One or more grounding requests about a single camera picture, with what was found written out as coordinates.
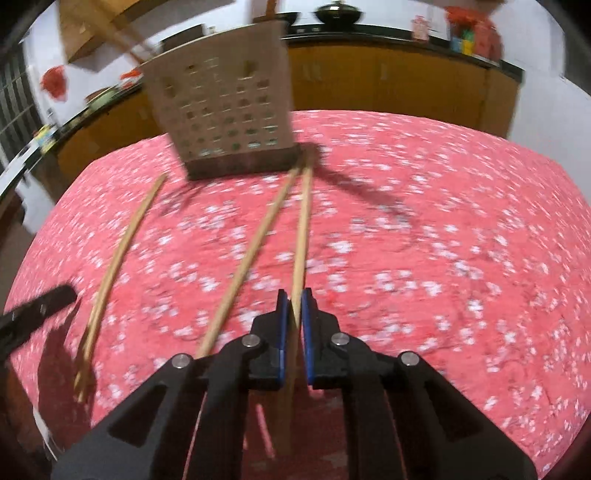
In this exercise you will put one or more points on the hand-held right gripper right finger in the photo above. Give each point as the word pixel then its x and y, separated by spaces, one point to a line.
pixel 308 332

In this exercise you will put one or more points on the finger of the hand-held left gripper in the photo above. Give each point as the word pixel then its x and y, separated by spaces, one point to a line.
pixel 41 308

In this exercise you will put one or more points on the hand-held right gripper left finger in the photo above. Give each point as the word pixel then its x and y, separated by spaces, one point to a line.
pixel 282 323

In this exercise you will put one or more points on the beige perforated chopstick holder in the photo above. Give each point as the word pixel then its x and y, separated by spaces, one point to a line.
pixel 221 92

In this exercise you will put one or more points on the red floral tablecloth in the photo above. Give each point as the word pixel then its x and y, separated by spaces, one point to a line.
pixel 438 230

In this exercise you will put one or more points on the yellow detergent bottle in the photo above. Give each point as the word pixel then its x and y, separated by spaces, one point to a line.
pixel 45 137

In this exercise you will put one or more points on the barred window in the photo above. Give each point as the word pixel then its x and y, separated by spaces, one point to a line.
pixel 18 106

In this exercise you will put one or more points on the green bowl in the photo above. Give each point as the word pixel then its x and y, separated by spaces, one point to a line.
pixel 101 99

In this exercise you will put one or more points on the red plastic bag on hook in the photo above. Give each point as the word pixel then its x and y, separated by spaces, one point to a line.
pixel 55 81

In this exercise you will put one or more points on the red and white plastic bag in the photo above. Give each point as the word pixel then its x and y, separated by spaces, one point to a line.
pixel 130 76

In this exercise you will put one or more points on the wooden lower kitchen cabinets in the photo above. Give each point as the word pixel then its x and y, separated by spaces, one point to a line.
pixel 392 78

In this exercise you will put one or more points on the wooden kitchen cabinets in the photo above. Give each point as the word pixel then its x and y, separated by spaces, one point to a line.
pixel 392 78
pixel 78 32

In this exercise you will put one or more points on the wooden upper kitchen cabinets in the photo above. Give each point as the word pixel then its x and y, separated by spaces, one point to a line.
pixel 78 32

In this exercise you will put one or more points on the dark wooden cutting board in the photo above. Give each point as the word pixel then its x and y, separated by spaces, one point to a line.
pixel 184 34

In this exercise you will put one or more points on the black wok with lid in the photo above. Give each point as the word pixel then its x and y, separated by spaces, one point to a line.
pixel 337 13

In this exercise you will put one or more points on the pink detergent bottle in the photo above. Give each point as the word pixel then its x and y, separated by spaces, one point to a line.
pixel 420 28

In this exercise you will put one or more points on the blue and yellow box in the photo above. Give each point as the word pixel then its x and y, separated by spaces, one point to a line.
pixel 463 44

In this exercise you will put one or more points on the black kitchen countertop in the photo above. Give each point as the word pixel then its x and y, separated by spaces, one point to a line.
pixel 510 71

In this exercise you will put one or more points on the red oil bottle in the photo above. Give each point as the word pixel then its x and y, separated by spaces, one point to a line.
pixel 487 37

